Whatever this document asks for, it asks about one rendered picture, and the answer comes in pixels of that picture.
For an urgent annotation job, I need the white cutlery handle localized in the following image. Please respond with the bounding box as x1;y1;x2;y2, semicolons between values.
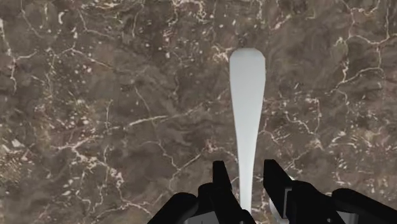
229;47;291;224

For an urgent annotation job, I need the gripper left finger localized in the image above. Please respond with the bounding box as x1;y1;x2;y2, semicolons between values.
147;160;256;224

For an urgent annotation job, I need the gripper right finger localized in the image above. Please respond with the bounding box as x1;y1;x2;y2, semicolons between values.
263;158;397;224

